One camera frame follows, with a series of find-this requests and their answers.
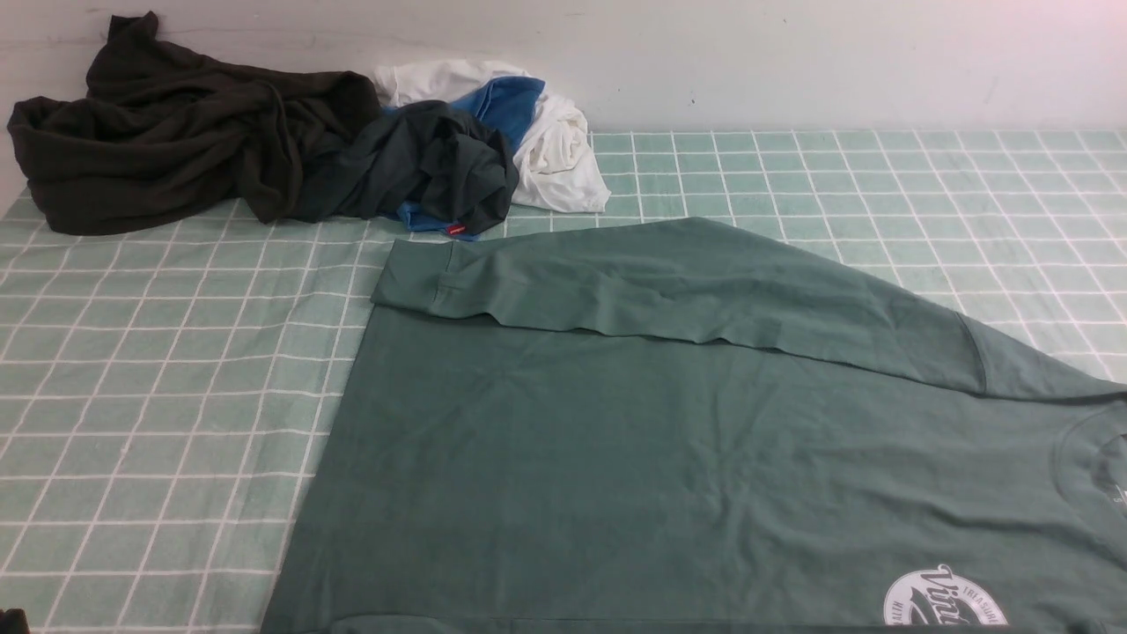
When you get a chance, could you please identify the white crumpled garment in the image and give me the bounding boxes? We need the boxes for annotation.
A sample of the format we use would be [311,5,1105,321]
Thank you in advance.
[372,59,609,214]

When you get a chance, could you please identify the blue crumpled garment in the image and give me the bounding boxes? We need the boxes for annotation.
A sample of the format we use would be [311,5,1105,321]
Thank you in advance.
[381,75,545,241]

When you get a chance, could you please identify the green checkered tablecloth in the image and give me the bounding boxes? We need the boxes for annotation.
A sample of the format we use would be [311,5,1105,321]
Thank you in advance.
[1,130,1126,633]

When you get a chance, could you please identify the green long-sleeved shirt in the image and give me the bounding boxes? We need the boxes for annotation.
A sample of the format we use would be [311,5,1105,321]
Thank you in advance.
[261,218,1126,633]

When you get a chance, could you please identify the dark olive crumpled garment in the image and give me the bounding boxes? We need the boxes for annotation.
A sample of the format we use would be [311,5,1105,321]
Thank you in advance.
[7,12,382,236]

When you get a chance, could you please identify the dark green crumpled garment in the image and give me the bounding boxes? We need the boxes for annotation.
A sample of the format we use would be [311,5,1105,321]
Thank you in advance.
[287,100,520,236]

